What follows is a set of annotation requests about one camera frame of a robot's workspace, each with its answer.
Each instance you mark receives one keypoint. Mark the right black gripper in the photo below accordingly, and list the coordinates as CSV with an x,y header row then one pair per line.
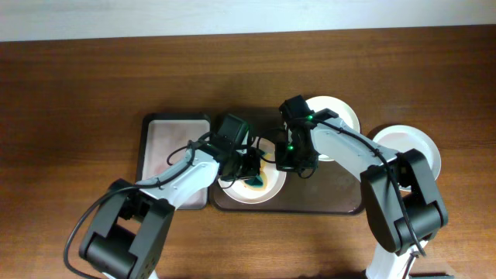
x,y
284,164

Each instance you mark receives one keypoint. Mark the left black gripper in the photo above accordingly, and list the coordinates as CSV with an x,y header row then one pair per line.
x,y
252,156

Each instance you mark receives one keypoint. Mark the green yellow scrub sponge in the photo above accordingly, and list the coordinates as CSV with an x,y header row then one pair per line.
x,y
267,173

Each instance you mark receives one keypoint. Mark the white plate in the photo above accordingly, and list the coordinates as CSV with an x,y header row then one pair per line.
x,y
238,193
404,138
338,106

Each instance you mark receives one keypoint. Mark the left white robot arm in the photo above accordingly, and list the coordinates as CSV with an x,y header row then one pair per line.
x,y
130,222

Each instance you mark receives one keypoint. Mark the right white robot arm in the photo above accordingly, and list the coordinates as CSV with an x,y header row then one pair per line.
x,y
403,204

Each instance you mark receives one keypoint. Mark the large dark brown tray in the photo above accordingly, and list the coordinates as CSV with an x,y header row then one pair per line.
x,y
331,190

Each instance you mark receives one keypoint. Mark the small tray with soapy water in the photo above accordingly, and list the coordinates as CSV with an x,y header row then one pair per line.
x,y
162,142

